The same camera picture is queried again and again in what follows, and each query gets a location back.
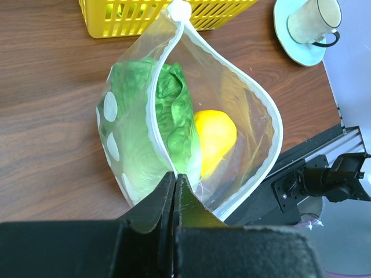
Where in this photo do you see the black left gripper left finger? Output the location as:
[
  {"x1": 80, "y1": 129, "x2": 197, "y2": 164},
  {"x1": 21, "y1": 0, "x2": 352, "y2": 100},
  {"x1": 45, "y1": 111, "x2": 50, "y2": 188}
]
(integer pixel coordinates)
[{"x1": 1, "y1": 172, "x2": 175, "y2": 277}]

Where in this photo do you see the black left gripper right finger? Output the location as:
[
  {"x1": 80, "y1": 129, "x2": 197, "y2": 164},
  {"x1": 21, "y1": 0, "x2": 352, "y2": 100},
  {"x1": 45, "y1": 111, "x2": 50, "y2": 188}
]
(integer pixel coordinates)
[{"x1": 173, "y1": 174, "x2": 325, "y2": 277}]

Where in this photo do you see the green toy lettuce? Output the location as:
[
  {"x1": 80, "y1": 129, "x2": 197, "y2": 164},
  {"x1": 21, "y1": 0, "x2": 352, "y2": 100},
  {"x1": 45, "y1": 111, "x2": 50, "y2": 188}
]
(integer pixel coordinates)
[{"x1": 101, "y1": 57, "x2": 201, "y2": 204}]

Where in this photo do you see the dotted clear zip bag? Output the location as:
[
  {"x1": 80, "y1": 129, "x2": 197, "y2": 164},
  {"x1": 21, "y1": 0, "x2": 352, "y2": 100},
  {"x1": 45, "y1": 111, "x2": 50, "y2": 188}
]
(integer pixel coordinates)
[{"x1": 96, "y1": 1, "x2": 283, "y2": 221}]

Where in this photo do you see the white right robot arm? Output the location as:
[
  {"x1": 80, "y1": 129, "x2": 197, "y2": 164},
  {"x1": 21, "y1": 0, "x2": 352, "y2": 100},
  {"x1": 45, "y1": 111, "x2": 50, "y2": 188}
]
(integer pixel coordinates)
[{"x1": 299, "y1": 152, "x2": 370, "y2": 203}]

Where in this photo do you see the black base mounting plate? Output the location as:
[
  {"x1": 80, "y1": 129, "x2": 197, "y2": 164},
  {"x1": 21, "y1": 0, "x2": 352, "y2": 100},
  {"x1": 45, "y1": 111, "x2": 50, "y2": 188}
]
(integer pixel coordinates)
[{"x1": 224, "y1": 125, "x2": 363, "y2": 229}]

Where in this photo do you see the mint green saucer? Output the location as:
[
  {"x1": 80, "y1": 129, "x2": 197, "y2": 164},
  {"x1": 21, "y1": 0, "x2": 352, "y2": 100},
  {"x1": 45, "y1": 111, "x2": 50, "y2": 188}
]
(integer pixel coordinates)
[{"x1": 273, "y1": 0, "x2": 326, "y2": 67}]

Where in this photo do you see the yellow plastic basket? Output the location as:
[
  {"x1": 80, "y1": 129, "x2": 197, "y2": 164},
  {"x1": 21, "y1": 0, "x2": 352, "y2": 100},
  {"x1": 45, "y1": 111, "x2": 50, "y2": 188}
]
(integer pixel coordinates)
[{"x1": 78, "y1": 0, "x2": 256, "y2": 39}]

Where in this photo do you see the cream speckled mug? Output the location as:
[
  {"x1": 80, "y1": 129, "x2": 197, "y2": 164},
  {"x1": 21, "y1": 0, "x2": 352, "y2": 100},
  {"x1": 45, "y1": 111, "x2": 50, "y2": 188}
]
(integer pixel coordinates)
[{"x1": 287, "y1": 0, "x2": 342, "y2": 48}]

